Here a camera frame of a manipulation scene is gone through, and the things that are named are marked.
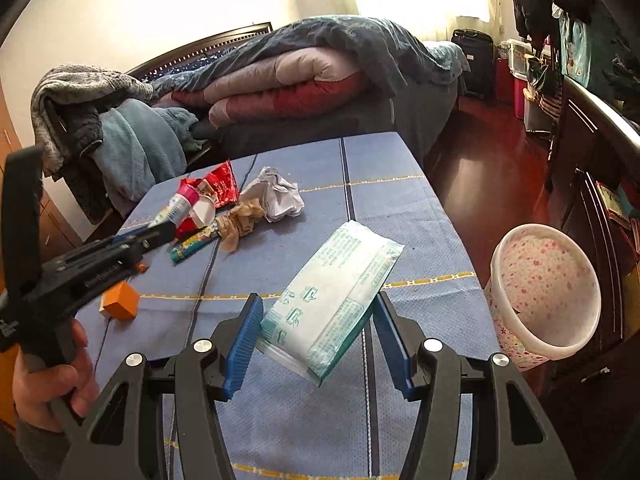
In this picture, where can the red storage box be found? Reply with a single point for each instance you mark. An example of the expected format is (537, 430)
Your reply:
(509, 88)

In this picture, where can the dark puffer jacket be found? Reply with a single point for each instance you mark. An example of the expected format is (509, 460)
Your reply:
(81, 135)

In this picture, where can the orange cube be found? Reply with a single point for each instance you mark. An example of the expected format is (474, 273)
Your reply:
(120, 302)

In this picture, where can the dark wooden dresser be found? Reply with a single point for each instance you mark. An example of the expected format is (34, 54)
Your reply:
(594, 145)

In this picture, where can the white tube pink cap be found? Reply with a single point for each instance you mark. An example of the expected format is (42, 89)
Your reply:
(178, 207)

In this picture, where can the red snack wrapper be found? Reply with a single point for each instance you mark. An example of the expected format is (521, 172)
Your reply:
(219, 184)

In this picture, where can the pile of dark clothes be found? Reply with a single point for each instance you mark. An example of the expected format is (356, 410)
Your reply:
(624, 81)

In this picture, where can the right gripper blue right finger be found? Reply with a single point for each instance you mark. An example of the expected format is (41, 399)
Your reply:
(511, 435)

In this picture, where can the colourful candy tube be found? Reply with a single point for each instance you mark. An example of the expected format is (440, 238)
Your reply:
(193, 244)

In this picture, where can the pink floral trash bin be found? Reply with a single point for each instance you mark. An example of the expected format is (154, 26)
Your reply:
(543, 296)

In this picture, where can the brown tissue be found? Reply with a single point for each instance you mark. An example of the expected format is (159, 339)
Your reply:
(238, 222)

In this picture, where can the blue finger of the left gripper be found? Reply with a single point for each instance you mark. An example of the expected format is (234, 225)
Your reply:
(118, 238)
(148, 238)

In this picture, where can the person's left hand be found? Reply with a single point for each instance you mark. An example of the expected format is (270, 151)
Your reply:
(33, 391)

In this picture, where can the white paper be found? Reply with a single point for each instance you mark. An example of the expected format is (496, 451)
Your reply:
(278, 197)

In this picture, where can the teal hanging bag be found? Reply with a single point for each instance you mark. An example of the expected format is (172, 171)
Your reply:
(575, 49)

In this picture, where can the red white snack bag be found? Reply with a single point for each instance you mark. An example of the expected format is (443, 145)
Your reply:
(202, 214)

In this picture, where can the bed with dark headboard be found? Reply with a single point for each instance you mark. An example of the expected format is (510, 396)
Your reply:
(418, 113)

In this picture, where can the white storage crate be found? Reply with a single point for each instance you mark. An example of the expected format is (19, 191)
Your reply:
(517, 51)

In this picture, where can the white green wipes pack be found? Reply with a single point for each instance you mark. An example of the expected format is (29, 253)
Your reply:
(319, 314)

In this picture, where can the blue patterned duvet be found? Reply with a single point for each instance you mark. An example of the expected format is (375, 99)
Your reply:
(388, 54)

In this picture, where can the pink red folded quilt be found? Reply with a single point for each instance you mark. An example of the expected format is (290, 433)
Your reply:
(296, 84)

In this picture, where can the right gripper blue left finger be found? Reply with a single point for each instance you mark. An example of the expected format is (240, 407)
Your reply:
(122, 436)

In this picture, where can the coat rack with clothes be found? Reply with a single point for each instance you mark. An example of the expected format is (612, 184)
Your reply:
(534, 21)

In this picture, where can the black suitcase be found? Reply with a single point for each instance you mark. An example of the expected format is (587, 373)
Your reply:
(479, 51)

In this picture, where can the blue tablecloth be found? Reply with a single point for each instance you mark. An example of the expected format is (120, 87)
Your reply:
(355, 424)

